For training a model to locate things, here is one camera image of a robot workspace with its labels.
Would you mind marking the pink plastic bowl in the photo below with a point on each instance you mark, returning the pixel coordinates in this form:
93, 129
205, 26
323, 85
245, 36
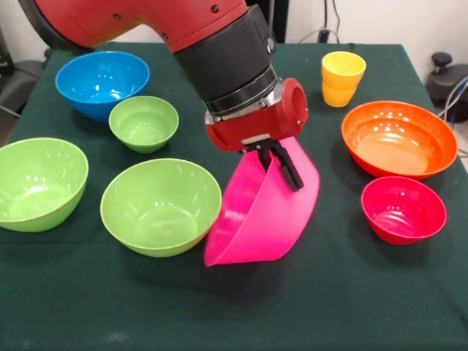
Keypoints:
278, 219

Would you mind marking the black power plug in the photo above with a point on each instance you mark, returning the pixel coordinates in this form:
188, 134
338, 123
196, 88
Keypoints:
323, 36

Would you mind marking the small green plastic bowl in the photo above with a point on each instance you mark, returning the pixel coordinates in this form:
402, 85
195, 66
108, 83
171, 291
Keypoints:
142, 128

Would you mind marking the blue plastic bowl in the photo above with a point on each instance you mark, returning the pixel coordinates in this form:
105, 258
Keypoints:
102, 80

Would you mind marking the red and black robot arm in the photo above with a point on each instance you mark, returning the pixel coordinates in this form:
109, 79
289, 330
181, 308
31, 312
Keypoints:
226, 62

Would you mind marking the small red plastic bowl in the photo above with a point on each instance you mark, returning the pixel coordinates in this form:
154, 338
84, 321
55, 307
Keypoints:
404, 212

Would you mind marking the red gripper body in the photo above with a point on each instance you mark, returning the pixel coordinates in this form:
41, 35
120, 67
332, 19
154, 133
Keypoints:
263, 124

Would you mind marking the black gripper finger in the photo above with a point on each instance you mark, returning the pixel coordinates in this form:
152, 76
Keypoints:
265, 159
289, 170

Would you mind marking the orange plastic bowl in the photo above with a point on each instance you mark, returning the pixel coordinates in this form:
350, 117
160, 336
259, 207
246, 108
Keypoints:
398, 142

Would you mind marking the yellow plastic cup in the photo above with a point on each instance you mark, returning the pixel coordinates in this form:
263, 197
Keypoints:
343, 69
339, 97

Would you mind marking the black office chair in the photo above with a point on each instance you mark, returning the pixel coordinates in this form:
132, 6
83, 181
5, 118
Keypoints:
22, 80

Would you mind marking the large green plastic bowl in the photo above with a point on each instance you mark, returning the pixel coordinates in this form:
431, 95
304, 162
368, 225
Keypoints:
36, 183
161, 215

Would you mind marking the dark green tablecloth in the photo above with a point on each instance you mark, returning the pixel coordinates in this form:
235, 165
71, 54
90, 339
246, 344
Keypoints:
256, 303

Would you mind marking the black equipment base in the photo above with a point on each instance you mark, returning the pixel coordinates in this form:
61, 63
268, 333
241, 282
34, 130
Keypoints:
444, 82

